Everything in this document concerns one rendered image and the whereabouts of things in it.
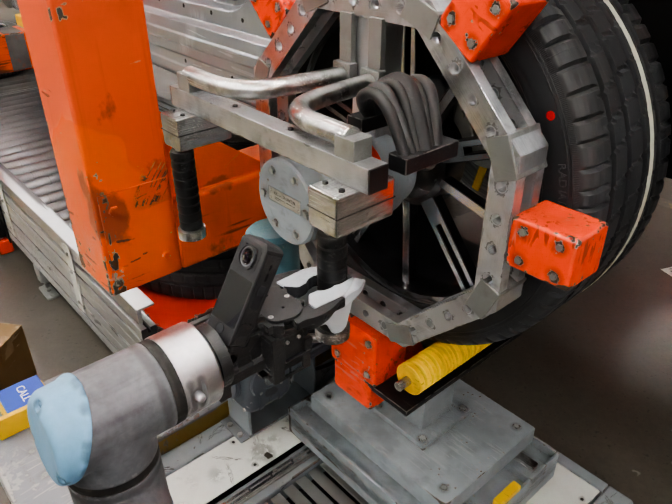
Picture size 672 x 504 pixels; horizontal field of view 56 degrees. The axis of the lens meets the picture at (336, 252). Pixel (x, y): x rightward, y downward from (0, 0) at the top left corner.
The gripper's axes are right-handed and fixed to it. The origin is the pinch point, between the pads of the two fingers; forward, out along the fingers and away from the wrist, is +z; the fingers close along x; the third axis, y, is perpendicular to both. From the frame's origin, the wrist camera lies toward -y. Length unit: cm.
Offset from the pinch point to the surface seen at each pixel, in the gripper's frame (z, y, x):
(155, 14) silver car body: 44, -8, -131
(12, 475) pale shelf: -37, 38, -35
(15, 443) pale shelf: -35, 38, -42
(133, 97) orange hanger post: 3, -8, -60
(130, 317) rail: 0, 49, -77
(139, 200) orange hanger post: 1, 12, -59
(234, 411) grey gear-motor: 12, 71, -53
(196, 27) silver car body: 44, -8, -107
